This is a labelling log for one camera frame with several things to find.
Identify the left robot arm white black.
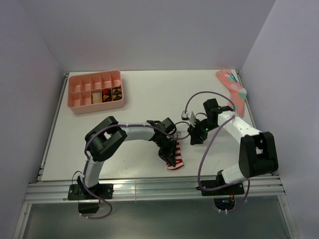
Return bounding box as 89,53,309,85
77,116,177,199

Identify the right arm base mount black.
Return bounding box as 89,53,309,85
196,170,245,212

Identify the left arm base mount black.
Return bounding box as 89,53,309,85
67,184,114,215

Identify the red white striped sock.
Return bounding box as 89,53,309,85
166,142,184,171

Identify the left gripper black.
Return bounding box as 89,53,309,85
156,136,176,168

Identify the pink patterned sock pair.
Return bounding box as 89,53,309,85
215,69,247,118

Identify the aluminium rail frame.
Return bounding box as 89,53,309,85
13,72,300,239

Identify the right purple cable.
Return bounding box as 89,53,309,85
185,91,250,214

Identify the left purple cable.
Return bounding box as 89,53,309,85
83,121,190,220

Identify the red argyle rolled sock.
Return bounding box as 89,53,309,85
102,88,112,103

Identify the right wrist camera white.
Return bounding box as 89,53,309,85
181,111,196,126

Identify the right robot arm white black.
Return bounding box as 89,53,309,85
181,99,279,194

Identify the pink divided organizer tray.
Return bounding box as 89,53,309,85
67,70,124,115

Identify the tan maroon sock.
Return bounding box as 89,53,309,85
92,92,102,104

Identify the purple cable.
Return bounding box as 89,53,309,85
185,91,250,214
83,121,190,220

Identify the brown argyle rolled sock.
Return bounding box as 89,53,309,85
112,86,123,101

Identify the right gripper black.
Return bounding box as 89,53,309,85
187,118,218,145

